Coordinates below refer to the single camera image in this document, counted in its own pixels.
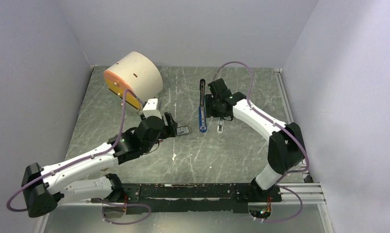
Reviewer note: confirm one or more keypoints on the staple tray with staples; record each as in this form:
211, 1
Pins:
183, 130

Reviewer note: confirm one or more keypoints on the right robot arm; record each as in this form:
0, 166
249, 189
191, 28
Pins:
285, 141

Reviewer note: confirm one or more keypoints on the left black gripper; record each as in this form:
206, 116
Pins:
170, 130

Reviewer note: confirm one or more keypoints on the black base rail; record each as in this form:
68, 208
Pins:
195, 197

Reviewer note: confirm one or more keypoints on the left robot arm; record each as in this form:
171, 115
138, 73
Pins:
45, 188

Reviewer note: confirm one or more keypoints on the light blue small stapler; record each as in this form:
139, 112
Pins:
220, 125

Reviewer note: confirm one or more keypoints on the aluminium frame rail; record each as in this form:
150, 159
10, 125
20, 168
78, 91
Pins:
309, 193

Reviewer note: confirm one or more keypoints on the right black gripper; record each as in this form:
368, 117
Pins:
210, 112

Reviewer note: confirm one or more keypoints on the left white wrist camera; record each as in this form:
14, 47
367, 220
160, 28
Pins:
152, 108

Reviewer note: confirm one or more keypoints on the cream round drawer cabinet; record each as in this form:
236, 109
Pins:
136, 73

